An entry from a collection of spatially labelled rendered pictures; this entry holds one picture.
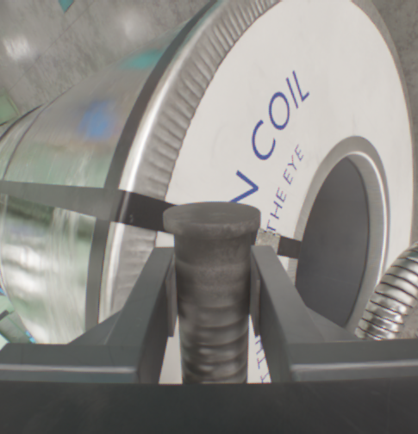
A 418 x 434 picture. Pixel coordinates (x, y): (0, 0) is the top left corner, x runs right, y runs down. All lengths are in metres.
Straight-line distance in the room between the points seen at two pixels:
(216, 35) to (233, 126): 0.10
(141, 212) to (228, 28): 0.24
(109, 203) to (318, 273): 0.86
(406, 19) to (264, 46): 0.90
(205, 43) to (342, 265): 0.83
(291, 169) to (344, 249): 0.59
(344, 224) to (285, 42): 0.66
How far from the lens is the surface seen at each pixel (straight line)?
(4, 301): 5.22
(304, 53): 0.56
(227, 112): 0.39
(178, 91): 0.34
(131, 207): 0.30
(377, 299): 0.18
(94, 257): 0.33
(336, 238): 1.06
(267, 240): 0.45
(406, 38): 1.33
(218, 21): 0.41
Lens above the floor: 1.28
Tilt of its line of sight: 31 degrees down
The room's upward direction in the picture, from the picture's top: 133 degrees counter-clockwise
